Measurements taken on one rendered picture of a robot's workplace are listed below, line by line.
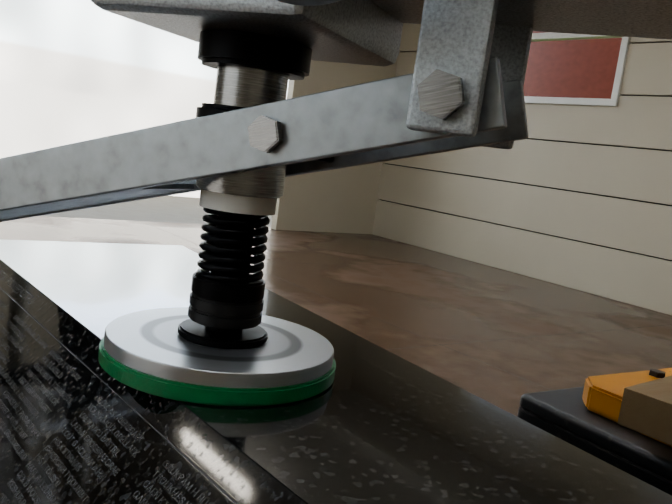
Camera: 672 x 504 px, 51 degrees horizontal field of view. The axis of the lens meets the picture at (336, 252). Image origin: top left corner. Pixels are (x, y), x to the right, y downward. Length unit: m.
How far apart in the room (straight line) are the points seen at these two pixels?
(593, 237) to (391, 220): 3.04
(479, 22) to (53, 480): 0.48
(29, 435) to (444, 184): 8.41
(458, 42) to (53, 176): 0.39
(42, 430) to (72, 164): 0.24
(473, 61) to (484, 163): 8.08
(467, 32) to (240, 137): 0.20
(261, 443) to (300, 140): 0.23
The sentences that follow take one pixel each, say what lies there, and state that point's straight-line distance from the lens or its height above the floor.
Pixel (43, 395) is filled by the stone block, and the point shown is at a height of 0.81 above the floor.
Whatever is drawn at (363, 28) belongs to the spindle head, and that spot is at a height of 1.18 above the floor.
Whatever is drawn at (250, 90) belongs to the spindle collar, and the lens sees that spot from 0.63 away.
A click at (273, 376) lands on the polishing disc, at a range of 0.59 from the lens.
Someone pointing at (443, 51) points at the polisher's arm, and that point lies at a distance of 0.51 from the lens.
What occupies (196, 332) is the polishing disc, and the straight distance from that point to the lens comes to 0.66.
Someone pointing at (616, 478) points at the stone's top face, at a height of 0.87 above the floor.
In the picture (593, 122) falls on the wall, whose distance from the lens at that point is 7.79.
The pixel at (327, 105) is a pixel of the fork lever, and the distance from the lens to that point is 0.56.
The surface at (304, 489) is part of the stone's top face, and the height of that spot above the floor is 0.87.
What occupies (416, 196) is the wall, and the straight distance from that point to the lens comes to 9.30.
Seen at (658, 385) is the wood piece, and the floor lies 0.83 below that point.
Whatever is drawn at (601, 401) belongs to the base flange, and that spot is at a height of 0.76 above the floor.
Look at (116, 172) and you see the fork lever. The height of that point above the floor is 1.03.
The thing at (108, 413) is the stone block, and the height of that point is 0.83.
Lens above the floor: 1.08
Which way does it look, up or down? 8 degrees down
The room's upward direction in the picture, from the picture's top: 8 degrees clockwise
